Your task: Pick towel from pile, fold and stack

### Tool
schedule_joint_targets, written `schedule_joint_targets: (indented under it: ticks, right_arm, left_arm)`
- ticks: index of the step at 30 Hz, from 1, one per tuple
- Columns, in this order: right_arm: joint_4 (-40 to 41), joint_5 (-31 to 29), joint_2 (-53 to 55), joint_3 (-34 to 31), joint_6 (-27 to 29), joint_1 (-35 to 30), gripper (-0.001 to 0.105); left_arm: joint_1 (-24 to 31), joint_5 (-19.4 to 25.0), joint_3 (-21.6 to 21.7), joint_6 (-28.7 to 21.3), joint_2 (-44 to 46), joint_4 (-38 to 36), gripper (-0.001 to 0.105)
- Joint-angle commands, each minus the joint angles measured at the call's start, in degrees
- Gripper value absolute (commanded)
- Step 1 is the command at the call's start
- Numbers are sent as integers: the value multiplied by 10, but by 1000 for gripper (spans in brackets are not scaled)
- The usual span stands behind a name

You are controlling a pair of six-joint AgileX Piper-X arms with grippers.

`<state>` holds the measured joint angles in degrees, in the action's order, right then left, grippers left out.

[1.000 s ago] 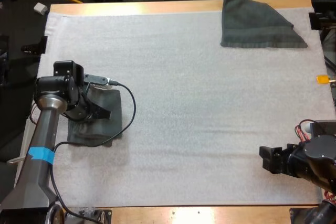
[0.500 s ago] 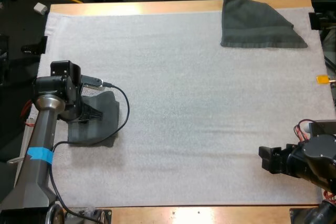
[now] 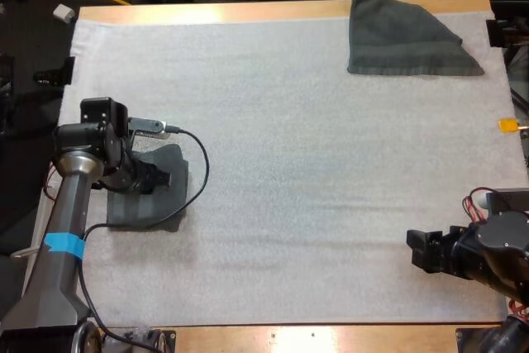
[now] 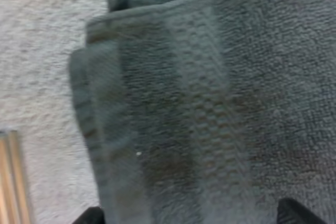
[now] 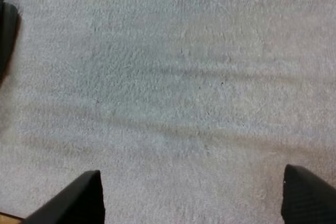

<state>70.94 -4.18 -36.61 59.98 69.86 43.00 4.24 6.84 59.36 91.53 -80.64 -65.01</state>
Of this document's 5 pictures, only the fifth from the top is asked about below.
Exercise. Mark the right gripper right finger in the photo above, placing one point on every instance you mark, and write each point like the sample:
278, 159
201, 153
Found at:
309, 200

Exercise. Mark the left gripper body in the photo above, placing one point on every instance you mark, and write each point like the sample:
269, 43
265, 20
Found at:
8, 35

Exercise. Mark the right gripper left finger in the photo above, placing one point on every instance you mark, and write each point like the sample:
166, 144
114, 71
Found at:
76, 200

